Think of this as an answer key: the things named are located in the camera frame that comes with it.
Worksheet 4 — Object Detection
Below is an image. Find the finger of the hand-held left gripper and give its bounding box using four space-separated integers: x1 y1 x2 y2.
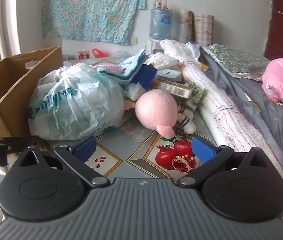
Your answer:
0 136 32 153

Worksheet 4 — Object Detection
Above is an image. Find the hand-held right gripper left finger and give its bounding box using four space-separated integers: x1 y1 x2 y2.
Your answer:
16 135 109 188

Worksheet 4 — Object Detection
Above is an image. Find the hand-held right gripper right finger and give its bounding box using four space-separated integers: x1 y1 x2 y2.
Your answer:
178 137 268 188

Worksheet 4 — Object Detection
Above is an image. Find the brown cardboard box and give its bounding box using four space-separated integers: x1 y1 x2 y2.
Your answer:
0 46 64 138

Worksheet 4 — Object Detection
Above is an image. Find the pink plush toy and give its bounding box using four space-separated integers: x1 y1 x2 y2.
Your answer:
123 89 197 138

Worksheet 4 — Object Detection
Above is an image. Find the pink knitted cloth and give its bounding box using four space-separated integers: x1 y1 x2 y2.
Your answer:
91 63 123 72

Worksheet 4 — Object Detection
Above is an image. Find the blue tissue box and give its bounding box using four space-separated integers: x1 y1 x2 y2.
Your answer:
128 64 158 98

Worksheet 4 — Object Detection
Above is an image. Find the white rolled quilt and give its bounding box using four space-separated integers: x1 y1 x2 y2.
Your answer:
160 39 283 166

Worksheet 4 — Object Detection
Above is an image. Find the translucent white plastic bag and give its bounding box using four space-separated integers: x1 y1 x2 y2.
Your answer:
28 63 126 141

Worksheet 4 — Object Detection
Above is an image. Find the fruit print mat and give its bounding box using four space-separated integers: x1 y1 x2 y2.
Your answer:
6 55 220 181

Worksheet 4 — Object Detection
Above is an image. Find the green crumpled cloth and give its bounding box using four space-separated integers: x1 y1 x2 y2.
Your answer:
181 82 207 111

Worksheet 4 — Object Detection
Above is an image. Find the gold snack box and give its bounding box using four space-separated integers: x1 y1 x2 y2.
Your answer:
158 80 192 98

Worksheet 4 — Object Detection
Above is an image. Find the grey blanket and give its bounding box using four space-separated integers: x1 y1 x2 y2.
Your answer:
199 45 283 177

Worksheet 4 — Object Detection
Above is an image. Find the light blue folded towel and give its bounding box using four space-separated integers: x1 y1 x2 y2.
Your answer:
98 48 147 86

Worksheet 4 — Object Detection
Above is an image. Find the red plastic bag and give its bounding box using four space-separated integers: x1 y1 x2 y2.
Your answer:
92 48 108 59

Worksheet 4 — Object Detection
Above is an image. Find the green floral pillow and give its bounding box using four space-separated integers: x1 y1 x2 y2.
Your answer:
203 44 271 82

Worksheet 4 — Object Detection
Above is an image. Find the checkered rolled mat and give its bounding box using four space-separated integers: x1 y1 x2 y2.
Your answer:
194 14 215 46

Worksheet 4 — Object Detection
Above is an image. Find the floral rolled mat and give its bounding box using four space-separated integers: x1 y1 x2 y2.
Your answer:
179 9 195 43

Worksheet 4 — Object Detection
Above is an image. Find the blue water jug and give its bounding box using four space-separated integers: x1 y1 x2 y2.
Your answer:
149 7 173 41

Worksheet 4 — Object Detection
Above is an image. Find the teal floral wall cloth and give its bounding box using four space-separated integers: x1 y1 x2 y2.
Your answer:
41 0 148 46

